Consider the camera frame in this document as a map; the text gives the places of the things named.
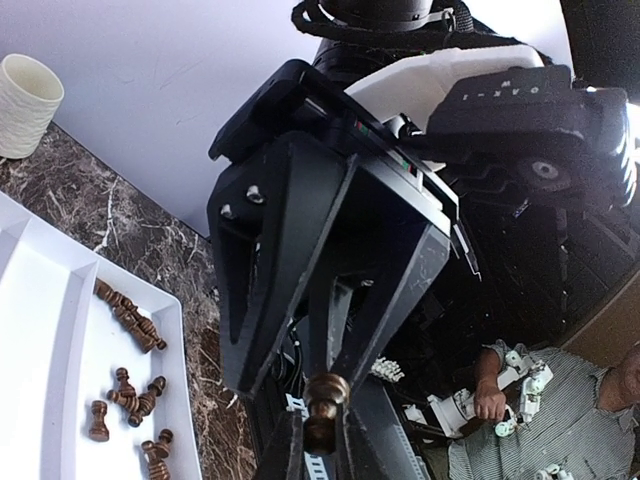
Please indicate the seated person striped shirt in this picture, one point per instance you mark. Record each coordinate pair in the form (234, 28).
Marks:
(585, 423)

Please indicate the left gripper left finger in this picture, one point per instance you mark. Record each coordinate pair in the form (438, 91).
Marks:
(283, 458)

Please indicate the dark knight chess piece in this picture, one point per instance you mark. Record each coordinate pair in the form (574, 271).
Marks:
(325, 395)

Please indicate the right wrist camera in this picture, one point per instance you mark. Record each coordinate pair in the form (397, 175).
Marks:
(504, 103)

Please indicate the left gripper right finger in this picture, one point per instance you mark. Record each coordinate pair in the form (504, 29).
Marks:
(371, 443)

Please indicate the cream ceramic mug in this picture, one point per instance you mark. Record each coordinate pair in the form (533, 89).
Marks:
(31, 93)

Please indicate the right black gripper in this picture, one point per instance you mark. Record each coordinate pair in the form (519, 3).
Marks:
(362, 236)

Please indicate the dark chess pieces small pile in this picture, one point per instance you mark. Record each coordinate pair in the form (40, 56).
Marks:
(140, 327)

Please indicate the white plastic tray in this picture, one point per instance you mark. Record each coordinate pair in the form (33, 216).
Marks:
(60, 347)

